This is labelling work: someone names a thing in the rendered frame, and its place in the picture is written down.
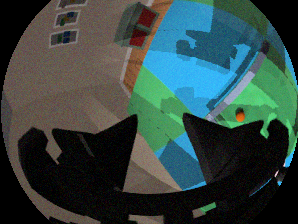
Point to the low clear l-shaped wall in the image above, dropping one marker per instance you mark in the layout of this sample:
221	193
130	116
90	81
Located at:
218	119

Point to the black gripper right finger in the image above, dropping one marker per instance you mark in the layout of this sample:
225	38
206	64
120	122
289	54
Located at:
214	144

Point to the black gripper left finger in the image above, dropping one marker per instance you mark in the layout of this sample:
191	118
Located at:
109	150

